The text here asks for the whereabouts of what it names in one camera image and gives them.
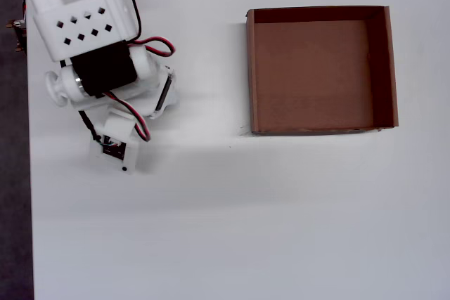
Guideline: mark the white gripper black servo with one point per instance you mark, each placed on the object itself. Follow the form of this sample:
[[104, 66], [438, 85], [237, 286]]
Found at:
[[164, 93]]

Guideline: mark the brown cardboard box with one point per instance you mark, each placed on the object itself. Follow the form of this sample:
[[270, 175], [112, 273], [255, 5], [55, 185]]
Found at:
[[316, 78]]

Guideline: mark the small brown table clamp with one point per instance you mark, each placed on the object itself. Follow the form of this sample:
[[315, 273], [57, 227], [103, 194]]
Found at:
[[19, 38]]

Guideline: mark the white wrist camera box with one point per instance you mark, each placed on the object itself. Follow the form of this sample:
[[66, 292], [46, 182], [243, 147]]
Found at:
[[105, 163]]

